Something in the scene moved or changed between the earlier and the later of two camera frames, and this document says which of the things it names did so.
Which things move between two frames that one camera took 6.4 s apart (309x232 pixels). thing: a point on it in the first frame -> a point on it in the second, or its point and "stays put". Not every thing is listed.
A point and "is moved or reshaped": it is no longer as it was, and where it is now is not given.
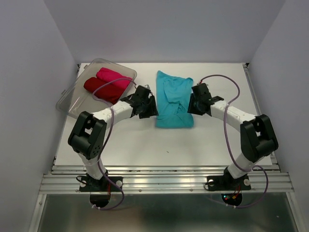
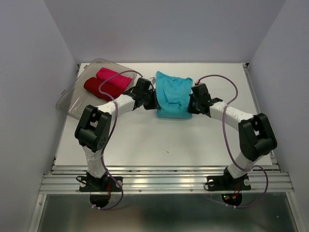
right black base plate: x=227 y=182 stays put
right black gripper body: x=193 y=107 stays put
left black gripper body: x=148 y=108 -> x=149 y=101
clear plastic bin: x=76 y=98 stays put
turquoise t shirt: x=173 y=94 is moved or reshaped
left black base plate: x=89 y=184 stays put
